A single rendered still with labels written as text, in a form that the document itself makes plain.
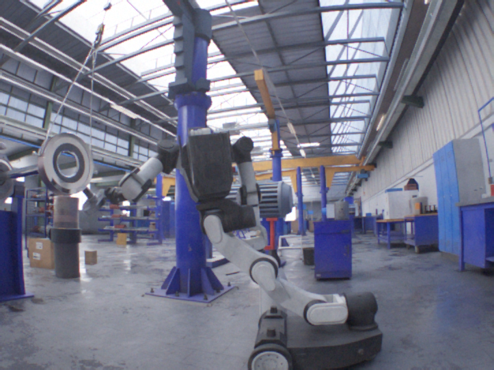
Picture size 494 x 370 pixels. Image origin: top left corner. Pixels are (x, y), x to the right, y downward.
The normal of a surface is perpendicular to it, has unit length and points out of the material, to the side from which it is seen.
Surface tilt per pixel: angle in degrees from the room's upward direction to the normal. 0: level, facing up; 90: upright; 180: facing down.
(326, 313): 90
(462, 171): 90
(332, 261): 90
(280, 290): 111
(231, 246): 102
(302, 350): 90
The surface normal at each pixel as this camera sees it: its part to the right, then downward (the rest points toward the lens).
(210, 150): 0.28, -0.21
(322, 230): -0.30, -0.12
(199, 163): 0.32, 0.05
